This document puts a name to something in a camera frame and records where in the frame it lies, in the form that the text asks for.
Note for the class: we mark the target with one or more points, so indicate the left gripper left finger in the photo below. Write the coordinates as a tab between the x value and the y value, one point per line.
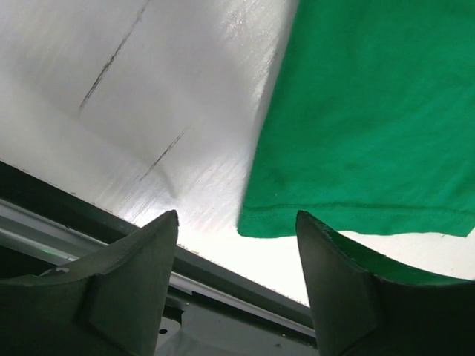
109	302

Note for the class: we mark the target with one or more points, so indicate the green t-shirt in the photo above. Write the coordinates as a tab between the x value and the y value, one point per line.
370	127

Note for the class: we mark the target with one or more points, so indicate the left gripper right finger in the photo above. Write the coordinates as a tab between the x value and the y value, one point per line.
365	303

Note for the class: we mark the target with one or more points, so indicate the left aluminium table rail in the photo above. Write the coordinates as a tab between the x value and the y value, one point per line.
46	201

